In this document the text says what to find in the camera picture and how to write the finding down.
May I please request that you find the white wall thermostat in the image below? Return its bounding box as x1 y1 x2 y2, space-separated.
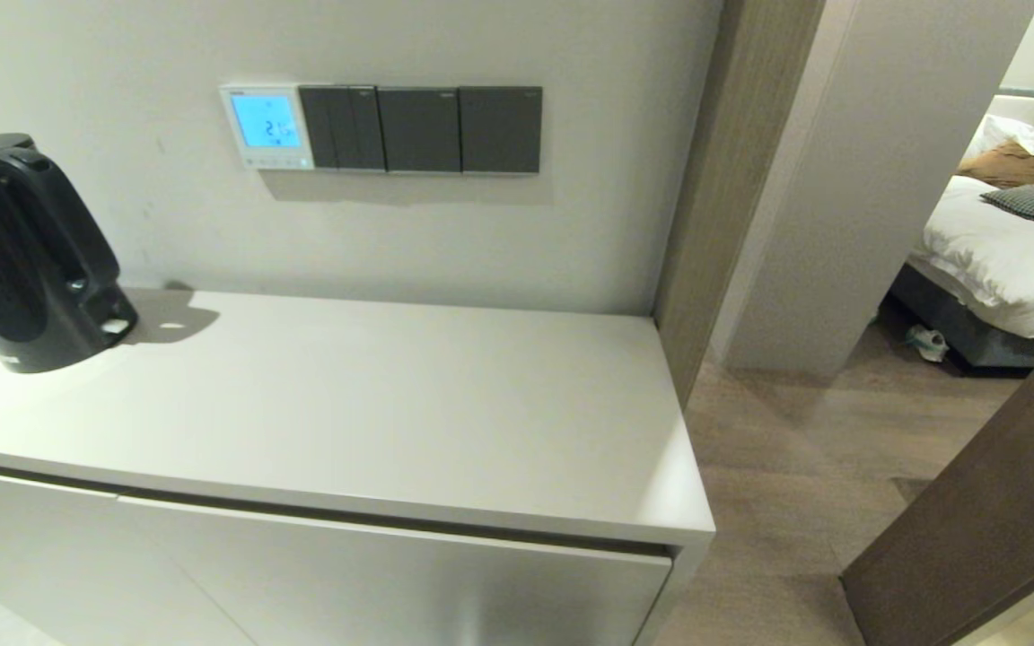
219 84 315 170

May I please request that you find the white cabinet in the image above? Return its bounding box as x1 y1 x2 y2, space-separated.
0 287 716 646

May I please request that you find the wide white cabinet door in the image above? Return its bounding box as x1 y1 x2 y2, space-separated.
118 496 675 646

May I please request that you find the white slipper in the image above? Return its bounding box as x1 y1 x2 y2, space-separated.
906 323 949 362

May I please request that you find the grey bed base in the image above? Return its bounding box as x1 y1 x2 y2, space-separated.
889 265 1034 367

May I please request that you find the white bed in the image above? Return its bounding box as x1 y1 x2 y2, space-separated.
907 172 1034 340

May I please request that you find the black electric kettle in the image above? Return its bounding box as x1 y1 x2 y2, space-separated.
0 133 139 374

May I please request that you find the brown cushion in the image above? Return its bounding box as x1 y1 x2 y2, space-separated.
959 138 1034 191

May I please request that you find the dark brown wooden door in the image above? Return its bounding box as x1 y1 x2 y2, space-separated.
840 305 1034 646

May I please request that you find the small white pillow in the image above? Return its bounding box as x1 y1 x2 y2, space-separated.
966 114 1034 160

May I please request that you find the narrow white cabinet door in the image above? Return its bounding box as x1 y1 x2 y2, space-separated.
0 465 258 646

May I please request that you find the wood grain door frame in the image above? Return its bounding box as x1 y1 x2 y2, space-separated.
653 0 830 409

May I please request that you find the dark grey switch panel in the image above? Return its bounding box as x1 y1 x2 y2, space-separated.
299 85 387 172

